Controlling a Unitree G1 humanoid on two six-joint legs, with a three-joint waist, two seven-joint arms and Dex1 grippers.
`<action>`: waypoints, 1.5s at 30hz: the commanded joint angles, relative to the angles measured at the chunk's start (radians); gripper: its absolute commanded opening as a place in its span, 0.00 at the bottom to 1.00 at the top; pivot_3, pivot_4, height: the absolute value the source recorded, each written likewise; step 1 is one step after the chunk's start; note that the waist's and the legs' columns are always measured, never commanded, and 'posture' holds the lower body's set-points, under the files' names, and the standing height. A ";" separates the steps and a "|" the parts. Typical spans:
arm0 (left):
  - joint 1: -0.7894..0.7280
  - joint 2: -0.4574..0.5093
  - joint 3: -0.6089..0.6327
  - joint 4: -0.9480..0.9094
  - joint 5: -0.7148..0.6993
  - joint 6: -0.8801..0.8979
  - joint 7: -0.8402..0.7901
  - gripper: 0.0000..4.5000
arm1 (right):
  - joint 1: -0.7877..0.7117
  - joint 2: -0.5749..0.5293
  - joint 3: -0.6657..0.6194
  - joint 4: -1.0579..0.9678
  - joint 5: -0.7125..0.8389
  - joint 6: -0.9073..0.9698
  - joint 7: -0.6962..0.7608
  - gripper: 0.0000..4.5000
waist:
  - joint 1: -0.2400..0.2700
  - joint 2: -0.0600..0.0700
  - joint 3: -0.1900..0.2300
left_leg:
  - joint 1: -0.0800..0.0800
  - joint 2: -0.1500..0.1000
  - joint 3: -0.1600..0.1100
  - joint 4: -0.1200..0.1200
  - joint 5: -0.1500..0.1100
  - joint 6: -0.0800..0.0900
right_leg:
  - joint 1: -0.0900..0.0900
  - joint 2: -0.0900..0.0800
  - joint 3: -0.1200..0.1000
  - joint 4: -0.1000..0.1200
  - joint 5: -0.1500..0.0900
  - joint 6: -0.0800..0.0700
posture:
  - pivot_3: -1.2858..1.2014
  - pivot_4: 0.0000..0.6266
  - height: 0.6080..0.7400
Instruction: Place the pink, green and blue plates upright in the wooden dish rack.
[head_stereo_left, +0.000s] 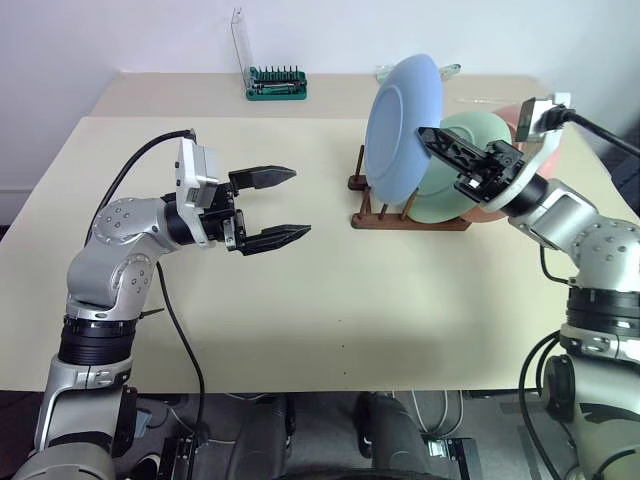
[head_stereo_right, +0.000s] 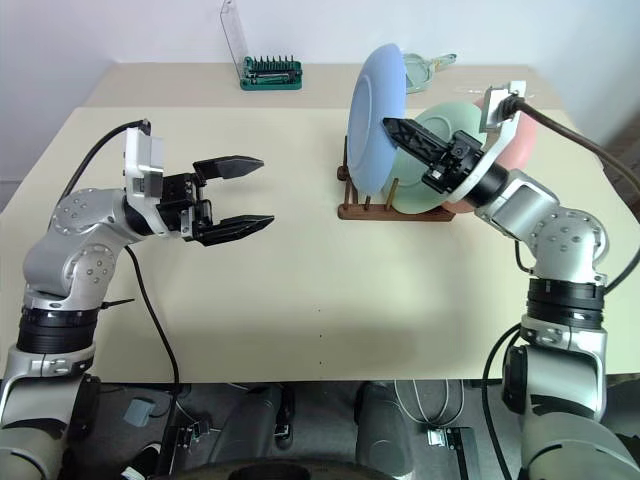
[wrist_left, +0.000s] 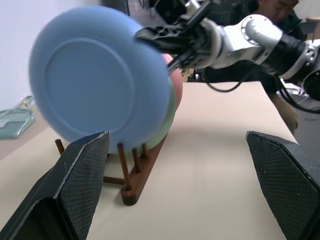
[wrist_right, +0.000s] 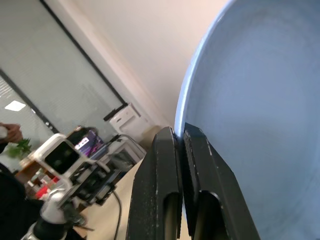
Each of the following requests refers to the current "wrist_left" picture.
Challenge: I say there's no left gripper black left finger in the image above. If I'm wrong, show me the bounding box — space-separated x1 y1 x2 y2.
0 130 111 240

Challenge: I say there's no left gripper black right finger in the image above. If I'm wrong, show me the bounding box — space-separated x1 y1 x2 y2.
245 130 320 240

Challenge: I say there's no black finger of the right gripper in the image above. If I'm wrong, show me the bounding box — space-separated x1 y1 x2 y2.
134 23 187 51
167 48 201 75

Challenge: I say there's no pink plate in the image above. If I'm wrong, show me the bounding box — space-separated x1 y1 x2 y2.
161 53 184 114

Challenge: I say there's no green plate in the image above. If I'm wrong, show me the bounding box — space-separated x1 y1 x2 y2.
145 91 178 151

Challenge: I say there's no blue plate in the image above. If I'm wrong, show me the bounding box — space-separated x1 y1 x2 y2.
28 5 174 155

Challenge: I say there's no wooden dish rack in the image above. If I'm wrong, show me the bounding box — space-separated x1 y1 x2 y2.
54 138 168 207

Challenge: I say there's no person in dark jacket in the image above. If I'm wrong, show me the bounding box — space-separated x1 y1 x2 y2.
224 0 310 137

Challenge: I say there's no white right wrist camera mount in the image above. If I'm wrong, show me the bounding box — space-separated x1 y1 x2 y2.
185 0 209 16

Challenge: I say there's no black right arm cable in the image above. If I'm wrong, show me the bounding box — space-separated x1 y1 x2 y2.
204 73 254 93

